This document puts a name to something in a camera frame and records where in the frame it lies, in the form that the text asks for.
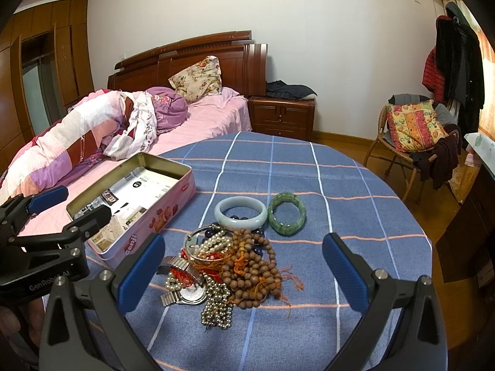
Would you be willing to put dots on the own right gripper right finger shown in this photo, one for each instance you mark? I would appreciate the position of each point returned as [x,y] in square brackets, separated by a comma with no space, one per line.
[418,341]

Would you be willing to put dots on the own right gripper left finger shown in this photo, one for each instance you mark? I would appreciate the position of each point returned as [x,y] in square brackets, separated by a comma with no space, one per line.
[67,342]

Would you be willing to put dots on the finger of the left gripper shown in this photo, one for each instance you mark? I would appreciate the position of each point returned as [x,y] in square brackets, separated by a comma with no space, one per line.
[85,226]
[17,211]

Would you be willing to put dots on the silver bangle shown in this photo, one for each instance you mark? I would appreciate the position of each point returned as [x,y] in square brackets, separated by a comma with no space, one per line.
[208,244]

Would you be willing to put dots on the silver metal watch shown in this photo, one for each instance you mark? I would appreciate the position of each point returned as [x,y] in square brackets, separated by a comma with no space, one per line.
[184,284]

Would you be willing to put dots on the pale jade bangle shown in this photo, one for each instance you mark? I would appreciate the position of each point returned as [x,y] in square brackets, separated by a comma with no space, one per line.
[241,212]

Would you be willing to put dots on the person's hand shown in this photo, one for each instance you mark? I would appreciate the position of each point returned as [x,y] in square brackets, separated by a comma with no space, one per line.
[29,318]

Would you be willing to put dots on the pink tin box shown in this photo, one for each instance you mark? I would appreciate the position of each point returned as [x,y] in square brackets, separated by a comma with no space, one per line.
[144,193]

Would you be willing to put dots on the pink patchwork quilt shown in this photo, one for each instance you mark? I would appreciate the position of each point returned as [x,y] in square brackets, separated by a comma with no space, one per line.
[119,123]

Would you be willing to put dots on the purple garment on bed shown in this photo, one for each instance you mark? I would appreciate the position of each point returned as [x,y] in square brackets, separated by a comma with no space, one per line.
[170,108]

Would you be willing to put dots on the wooden wardrobe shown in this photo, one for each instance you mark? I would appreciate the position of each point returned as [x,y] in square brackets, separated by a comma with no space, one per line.
[45,69]

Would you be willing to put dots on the pink bed sheet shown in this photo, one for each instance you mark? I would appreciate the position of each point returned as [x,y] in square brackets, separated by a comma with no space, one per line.
[207,118]

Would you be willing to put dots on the floral pillow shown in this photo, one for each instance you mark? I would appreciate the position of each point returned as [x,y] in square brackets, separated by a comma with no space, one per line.
[198,80]

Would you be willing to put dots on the rattan chair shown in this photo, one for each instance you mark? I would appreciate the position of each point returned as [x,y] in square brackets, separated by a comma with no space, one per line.
[436,164]

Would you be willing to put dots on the colourful patterned cushion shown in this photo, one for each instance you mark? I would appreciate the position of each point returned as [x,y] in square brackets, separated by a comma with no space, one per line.
[414,127]

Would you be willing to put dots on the wooden bed headboard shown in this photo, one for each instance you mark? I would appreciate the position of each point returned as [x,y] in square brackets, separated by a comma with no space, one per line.
[242,62]

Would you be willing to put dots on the wooden nightstand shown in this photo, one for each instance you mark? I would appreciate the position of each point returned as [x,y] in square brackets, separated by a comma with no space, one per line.
[281,117]

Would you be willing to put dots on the dark clothes on nightstand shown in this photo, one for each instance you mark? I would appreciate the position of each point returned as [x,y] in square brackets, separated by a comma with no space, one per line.
[280,90]

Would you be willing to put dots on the hanging dark clothes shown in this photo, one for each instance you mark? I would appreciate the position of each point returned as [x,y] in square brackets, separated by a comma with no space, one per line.
[453,70]

